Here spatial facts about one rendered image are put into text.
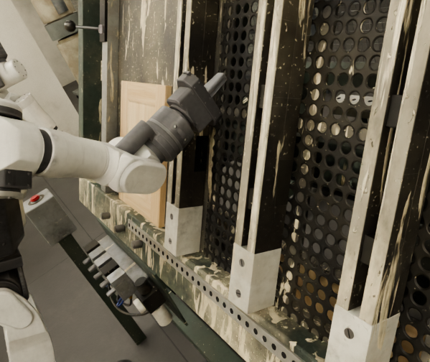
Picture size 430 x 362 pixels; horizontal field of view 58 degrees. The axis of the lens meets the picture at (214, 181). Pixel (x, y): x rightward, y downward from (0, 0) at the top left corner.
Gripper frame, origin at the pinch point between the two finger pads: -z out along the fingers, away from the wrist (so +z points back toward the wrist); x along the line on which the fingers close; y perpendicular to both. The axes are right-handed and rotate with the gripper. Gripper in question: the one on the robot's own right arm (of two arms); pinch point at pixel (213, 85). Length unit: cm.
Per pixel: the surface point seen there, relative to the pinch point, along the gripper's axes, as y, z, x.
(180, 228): 8.2, 24.3, -24.2
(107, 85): 67, 1, -4
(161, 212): 27.9, 22.7, -30.2
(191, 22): 8.4, -7.8, 9.8
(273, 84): -19.1, 0.2, 1.7
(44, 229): 85, 54, -32
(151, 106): 36.3, 2.3, -8.3
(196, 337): 50, 47, -101
